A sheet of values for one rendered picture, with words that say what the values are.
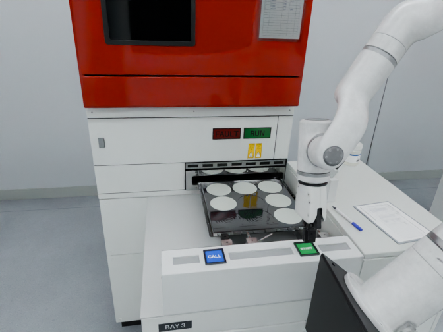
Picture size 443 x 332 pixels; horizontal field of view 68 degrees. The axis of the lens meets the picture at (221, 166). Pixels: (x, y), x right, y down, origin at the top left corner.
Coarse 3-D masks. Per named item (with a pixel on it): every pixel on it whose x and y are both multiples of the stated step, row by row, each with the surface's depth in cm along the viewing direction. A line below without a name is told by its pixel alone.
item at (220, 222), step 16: (256, 192) 133; (288, 192) 134; (208, 208) 121; (240, 208) 122; (256, 208) 122; (272, 208) 123; (224, 224) 112; (240, 224) 113; (256, 224) 113; (272, 224) 113; (288, 224) 114
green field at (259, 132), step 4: (248, 128) 136; (252, 128) 137; (256, 128) 137; (260, 128) 137; (264, 128) 138; (268, 128) 138; (248, 132) 137; (252, 132) 137; (256, 132) 138; (260, 132) 138; (264, 132) 138; (268, 132) 139; (248, 136) 138; (252, 136) 138; (256, 136) 138; (260, 136) 139; (264, 136) 139; (268, 136) 139
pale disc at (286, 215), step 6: (276, 210) 121; (282, 210) 122; (288, 210) 122; (294, 210) 122; (276, 216) 118; (282, 216) 118; (288, 216) 118; (294, 216) 118; (282, 222) 115; (288, 222) 115; (294, 222) 115
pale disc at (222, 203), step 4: (220, 196) 129; (224, 196) 129; (212, 200) 126; (216, 200) 126; (220, 200) 126; (224, 200) 126; (228, 200) 127; (232, 200) 127; (212, 204) 124; (216, 204) 124; (220, 204) 124; (224, 204) 124; (228, 204) 124; (232, 204) 124; (236, 204) 124; (216, 208) 121; (220, 208) 121; (224, 208) 121; (228, 208) 121; (232, 208) 122
